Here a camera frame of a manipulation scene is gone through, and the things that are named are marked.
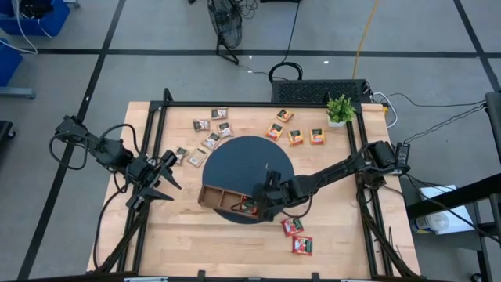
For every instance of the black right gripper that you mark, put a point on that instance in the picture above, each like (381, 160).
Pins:
(282, 194)

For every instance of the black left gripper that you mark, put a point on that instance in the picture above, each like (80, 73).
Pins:
(146, 174)

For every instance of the red strawberry tea packet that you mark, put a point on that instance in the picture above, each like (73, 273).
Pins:
(291, 227)
(302, 246)
(249, 207)

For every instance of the wooden compartment box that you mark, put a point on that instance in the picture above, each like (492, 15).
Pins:
(219, 197)

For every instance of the orange tea packet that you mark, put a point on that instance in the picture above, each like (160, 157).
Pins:
(275, 132)
(296, 138)
(317, 136)
(285, 115)

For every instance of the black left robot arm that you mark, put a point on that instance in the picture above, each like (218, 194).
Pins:
(105, 150)

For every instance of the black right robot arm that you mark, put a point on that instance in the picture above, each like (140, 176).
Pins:
(336, 168)

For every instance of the round dark blue placemat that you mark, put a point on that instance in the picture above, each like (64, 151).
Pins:
(242, 164)

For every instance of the green plant in white pot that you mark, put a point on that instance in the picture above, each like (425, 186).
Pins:
(340, 109)

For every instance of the black computer tower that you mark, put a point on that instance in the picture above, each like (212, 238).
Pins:
(313, 91)

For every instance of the black power adapter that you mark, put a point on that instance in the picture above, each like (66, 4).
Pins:
(402, 154)

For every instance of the black chair caster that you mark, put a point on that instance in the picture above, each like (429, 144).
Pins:
(4, 131)

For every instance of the black floor fan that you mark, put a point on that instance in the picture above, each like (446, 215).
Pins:
(225, 21)

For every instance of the blue plastic bin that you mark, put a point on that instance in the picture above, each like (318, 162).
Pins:
(8, 62)
(55, 23)

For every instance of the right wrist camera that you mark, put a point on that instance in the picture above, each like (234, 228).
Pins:
(272, 177)

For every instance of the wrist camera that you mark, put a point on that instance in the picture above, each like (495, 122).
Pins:
(272, 177)
(169, 157)

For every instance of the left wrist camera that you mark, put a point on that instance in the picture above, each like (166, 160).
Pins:
(169, 157)

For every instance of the black desk frame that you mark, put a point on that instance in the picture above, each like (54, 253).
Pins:
(494, 117)

